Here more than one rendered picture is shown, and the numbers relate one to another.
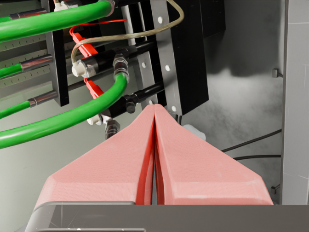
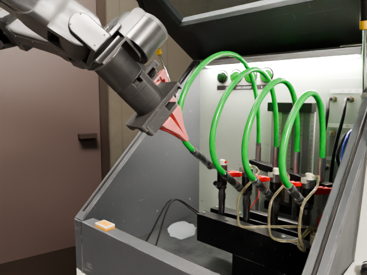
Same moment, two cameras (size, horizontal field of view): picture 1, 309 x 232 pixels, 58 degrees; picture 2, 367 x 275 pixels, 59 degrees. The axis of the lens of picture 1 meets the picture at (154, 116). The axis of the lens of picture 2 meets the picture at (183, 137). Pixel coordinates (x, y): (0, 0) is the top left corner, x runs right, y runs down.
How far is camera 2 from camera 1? 0.48 m
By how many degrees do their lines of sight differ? 29
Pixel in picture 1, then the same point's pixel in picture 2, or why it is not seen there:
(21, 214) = (206, 111)
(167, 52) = (234, 222)
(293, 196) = (118, 233)
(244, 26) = not seen: outside the picture
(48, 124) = (213, 128)
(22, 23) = (246, 135)
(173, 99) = (208, 214)
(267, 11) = not seen: outside the picture
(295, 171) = (130, 239)
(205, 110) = (194, 247)
